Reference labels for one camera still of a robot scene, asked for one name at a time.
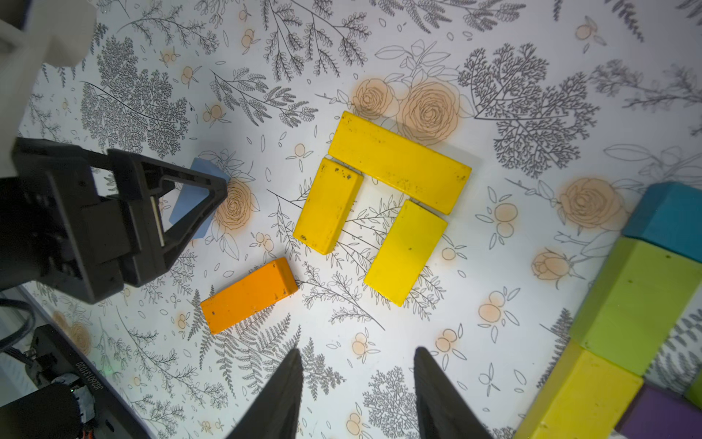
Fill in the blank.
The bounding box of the small yellow block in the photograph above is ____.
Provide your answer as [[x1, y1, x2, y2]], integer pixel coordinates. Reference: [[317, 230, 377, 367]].
[[364, 200, 448, 307], [294, 158, 363, 255]]

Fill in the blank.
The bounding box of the orange block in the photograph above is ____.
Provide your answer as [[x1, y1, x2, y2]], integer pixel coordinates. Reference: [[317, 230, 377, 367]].
[[200, 258, 298, 335]]

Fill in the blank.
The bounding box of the purple block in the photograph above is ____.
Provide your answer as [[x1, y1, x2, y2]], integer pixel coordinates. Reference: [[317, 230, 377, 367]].
[[615, 384, 701, 439]]

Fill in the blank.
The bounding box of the lime green block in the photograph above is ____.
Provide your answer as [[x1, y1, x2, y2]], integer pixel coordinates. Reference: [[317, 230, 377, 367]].
[[684, 369, 702, 409], [570, 237, 701, 376]]

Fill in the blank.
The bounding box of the light blue block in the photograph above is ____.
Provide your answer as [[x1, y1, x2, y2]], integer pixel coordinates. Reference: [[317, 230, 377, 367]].
[[169, 157, 230, 239]]

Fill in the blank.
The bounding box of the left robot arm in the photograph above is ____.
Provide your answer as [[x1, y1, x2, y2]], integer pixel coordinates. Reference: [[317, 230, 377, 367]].
[[1, 1, 227, 304]]

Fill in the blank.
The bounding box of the teal block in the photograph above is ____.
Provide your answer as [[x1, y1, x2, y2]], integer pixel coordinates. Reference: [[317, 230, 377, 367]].
[[623, 182, 702, 263]]

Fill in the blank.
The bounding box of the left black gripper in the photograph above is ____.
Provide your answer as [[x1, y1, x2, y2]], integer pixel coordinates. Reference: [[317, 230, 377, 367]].
[[1, 137, 228, 304]]

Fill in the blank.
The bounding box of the long yellow block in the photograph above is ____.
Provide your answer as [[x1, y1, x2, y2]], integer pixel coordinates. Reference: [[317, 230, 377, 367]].
[[329, 112, 472, 215], [515, 341, 644, 439]]

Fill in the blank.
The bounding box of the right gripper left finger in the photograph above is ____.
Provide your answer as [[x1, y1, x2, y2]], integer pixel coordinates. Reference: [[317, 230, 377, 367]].
[[227, 349, 303, 439]]

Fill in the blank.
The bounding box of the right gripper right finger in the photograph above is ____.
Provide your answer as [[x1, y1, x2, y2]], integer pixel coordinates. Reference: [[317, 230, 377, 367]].
[[414, 347, 492, 439]]

